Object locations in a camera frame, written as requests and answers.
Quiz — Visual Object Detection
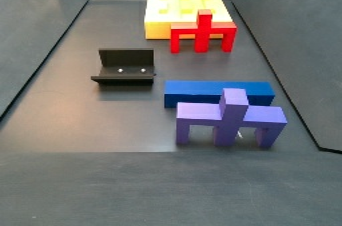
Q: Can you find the black angle bracket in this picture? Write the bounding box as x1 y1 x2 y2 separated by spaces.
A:
90 48 154 84

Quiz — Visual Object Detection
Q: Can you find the purple cross-shaped block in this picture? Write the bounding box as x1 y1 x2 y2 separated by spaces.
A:
176 88 287 148

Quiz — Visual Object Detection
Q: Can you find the red cross-shaped block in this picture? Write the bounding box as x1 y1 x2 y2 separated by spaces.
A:
169 9 237 53

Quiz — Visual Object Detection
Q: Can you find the yellow slotted board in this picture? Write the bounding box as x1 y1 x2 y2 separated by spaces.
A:
144 0 232 40

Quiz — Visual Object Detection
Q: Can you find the blue rectangular bar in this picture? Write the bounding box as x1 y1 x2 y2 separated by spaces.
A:
164 80 275 108

